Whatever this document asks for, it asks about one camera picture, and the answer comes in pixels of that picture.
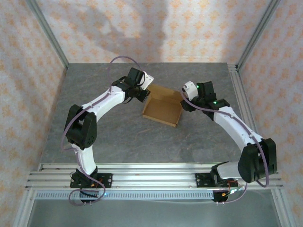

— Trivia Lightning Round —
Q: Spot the aluminium right frame post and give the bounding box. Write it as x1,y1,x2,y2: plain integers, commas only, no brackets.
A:
236,0,281,69

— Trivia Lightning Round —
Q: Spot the aluminium left frame post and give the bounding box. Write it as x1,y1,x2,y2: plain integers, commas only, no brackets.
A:
26,0,70,70

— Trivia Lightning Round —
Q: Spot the aluminium front rail frame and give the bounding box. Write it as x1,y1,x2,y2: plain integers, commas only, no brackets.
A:
25,162,284,190

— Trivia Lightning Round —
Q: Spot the grey slotted cable duct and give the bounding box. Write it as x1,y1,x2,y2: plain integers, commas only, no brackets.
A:
35,191,215,200

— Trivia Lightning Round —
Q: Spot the aluminium side rail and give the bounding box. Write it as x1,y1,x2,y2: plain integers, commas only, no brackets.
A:
228,65,269,171

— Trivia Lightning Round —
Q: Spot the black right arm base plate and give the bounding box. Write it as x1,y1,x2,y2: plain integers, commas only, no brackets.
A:
195,172,238,189

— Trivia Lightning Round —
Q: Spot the brown cardboard box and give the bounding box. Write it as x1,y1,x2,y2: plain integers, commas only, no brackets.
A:
142,84,184,128

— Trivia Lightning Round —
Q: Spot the aluminium frame post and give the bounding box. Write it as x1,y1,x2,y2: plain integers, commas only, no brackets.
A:
26,0,70,70
236,0,281,69

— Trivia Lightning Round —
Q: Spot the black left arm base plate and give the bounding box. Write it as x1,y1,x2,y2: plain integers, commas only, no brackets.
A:
70,173,113,189

